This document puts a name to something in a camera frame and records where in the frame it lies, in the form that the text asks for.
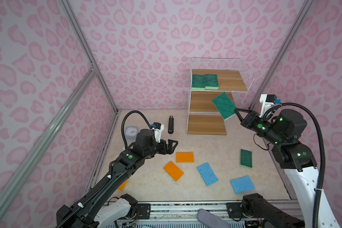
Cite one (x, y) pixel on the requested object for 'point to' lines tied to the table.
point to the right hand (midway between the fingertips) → (235, 110)
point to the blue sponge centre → (207, 174)
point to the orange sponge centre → (185, 157)
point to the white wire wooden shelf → (204, 118)
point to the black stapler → (171, 125)
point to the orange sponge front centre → (171, 169)
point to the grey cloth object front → (208, 219)
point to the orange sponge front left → (121, 186)
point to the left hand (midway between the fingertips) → (172, 139)
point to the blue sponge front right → (242, 185)
